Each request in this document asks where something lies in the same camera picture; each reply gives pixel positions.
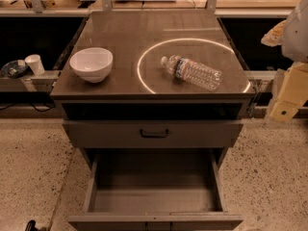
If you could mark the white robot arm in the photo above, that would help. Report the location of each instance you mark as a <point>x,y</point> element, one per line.
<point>292,35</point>

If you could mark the closed grey top drawer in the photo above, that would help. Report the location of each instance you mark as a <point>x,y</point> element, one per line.
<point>126,134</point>

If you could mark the white ceramic bowl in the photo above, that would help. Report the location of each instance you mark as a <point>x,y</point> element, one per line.
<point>92,64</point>

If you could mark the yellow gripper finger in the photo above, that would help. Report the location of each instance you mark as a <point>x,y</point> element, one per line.
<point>274,36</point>
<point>283,111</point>

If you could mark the clear plastic water bottle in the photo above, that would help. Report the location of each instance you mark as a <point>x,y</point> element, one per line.
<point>195,73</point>

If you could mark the open grey middle drawer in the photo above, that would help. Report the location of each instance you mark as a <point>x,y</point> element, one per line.
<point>154,190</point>

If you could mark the white paper cup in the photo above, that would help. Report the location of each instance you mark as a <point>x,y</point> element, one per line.
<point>35,63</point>

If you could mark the dark round dish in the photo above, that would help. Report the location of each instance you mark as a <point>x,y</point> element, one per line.
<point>14,69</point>

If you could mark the grey metal drawer cabinet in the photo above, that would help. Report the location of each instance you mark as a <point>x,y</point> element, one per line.
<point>139,88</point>

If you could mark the black drawer handle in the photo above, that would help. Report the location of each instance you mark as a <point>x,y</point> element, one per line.
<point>154,135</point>

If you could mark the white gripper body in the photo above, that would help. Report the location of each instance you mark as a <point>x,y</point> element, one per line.
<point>296,36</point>

